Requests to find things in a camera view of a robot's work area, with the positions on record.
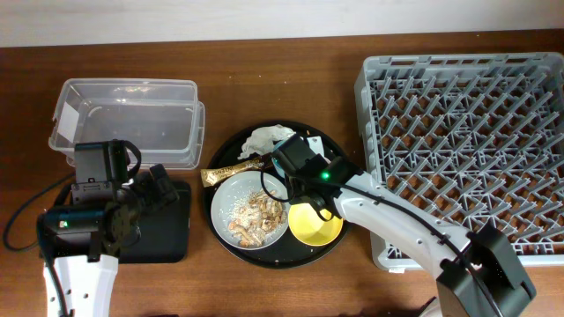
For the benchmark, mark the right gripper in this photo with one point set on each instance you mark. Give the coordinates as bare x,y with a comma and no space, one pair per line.
293,187

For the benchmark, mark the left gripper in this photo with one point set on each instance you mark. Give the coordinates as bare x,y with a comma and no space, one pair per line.
155,200

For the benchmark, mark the yellow bowl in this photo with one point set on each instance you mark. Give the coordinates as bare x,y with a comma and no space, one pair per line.
313,228

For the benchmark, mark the gold coffee sachet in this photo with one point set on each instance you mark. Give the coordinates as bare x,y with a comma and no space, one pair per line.
213,177

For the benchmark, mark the food scraps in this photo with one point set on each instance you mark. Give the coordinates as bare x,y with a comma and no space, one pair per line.
255,218

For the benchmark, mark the grey plate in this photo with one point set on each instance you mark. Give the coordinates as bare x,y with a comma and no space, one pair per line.
237,187

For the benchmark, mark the light blue cup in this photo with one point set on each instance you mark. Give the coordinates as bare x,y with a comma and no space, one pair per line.
276,164

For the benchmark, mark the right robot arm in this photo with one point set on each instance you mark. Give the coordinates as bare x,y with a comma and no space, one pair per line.
476,273

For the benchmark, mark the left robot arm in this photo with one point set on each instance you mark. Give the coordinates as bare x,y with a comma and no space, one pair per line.
93,219

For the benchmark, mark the grey dishwasher rack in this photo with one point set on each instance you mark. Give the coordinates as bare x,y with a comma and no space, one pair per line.
473,139

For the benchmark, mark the black rectangular tray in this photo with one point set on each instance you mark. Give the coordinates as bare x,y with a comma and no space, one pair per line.
161,237

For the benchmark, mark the crumpled white napkin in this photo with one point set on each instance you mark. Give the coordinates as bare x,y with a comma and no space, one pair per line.
262,140

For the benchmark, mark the clear plastic bin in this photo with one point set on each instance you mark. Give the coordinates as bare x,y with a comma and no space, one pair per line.
163,118

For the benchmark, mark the round black serving tray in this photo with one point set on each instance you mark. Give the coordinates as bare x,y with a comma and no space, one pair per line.
287,252

